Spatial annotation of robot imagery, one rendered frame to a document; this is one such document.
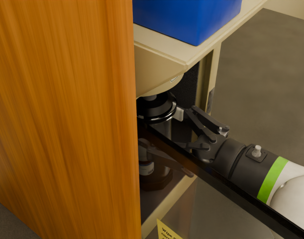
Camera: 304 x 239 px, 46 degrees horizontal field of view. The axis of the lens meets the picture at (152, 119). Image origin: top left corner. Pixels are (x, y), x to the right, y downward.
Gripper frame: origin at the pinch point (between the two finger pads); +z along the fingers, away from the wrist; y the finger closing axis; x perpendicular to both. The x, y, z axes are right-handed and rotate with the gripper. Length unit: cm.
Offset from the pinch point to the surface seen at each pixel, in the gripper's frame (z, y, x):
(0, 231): 22.2, 30.7, 25.9
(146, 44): -12.8, 17.5, -30.8
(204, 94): -4.4, -13.9, 0.0
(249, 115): -7, -43, 26
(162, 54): -15.1, 17.6, -30.6
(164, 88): -4.9, 2.8, -12.1
